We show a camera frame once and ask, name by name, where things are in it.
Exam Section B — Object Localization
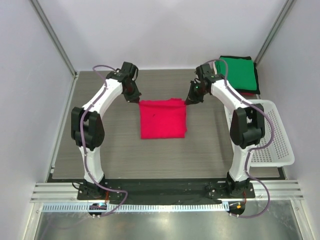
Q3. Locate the pink red t shirt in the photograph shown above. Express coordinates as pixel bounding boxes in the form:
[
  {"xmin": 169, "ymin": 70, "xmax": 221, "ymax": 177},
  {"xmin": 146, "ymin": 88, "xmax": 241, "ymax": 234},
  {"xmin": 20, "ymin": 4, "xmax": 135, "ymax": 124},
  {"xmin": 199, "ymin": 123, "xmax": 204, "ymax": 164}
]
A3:
[{"xmin": 139, "ymin": 98, "xmax": 187, "ymax": 140}]

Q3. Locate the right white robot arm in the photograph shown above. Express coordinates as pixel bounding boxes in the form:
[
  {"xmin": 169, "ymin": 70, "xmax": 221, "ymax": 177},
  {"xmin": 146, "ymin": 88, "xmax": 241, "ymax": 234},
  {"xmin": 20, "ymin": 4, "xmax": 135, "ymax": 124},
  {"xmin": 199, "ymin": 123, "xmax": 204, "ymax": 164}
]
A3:
[{"xmin": 185, "ymin": 63, "xmax": 265, "ymax": 198}]

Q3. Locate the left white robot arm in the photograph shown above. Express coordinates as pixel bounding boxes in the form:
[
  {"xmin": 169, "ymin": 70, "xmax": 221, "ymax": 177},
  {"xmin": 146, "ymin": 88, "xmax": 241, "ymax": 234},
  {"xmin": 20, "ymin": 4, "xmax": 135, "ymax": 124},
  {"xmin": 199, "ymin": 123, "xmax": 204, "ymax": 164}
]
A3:
[{"xmin": 71, "ymin": 61, "xmax": 141, "ymax": 200}]

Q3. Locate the red folded t shirt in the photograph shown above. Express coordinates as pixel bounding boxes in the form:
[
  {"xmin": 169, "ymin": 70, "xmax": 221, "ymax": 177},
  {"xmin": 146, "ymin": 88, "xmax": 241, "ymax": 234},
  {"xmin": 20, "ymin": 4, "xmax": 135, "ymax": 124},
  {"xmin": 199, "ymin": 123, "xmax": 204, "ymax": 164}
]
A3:
[{"xmin": 240, "ymin": 92, "xmax": 255, "ymax": 97}]

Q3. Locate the black folded t shirt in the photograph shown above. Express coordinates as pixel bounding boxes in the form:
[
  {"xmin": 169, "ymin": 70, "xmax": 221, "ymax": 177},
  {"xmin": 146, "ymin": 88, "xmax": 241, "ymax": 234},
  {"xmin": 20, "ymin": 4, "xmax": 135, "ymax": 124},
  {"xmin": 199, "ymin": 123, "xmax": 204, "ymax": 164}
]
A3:
[{"xmin": 219, "ymin": 55, "xmax": 261, "ymax": 96}]

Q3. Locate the white plastic basket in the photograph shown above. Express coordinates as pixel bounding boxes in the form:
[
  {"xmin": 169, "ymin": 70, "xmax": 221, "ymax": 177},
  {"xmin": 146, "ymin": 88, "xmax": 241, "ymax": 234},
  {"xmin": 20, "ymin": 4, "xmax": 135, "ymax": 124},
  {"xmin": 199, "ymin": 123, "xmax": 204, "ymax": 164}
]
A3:
[{"xmin": 223, "ymin": 99, "xmax": 295, "ymax": 168}]

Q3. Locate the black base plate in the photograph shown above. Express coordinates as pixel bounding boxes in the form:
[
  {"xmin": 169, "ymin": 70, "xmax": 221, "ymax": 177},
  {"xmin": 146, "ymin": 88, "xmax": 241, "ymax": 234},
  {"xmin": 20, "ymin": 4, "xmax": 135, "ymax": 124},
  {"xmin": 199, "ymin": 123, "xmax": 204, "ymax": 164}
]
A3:
[{"xmin": 73, "ymin": 178, "xmax": 256, "ymax": 206}]

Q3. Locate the perforated cable duct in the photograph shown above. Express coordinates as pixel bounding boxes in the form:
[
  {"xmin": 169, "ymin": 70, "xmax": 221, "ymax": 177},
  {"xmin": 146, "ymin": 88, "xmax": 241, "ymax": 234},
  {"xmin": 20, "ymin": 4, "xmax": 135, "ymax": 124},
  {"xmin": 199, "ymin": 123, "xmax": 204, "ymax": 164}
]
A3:
[{"xmin": 42, "ymin": 202, "xmax": 229, "ymax": 213}]

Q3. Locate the left aluminium frame post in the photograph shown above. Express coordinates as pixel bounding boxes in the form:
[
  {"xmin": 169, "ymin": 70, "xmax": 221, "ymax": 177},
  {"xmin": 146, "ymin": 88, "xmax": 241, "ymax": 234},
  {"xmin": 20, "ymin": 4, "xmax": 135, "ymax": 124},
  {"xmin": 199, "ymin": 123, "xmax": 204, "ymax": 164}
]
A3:
[{"xmin": 29, "ymin": 0, "xmax": 79, "ymax": 80}]

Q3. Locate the aluminium frame post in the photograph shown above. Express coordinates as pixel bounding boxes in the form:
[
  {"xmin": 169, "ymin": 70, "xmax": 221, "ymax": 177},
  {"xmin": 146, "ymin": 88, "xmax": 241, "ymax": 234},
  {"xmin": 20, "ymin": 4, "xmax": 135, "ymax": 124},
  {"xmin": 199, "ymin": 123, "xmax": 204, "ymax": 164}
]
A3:
[
  {"xmin": 254, "ymin": 0, "xmax": 297, "ymax": 66},
  {"xmin": 29, "ymin": 0, "xmax": 79, "ymax": 80}
]

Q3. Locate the right aluminium frame post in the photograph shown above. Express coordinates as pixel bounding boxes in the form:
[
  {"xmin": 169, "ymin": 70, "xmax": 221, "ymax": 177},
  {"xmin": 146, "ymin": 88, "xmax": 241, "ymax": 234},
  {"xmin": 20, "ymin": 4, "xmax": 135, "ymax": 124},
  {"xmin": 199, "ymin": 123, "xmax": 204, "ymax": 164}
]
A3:
[{"xmin": 254, "ymin": 0, "xmax": 297, "ymax": 66}]

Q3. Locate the aluminium rail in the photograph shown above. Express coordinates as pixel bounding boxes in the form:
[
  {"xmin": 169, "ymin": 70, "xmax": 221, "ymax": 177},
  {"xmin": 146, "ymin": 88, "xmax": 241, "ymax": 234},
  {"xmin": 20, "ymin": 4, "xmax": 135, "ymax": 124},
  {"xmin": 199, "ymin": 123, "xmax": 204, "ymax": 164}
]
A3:
[{"xmin": 30, "ymin": 180, "xmax": 304, "ymax": 203}]

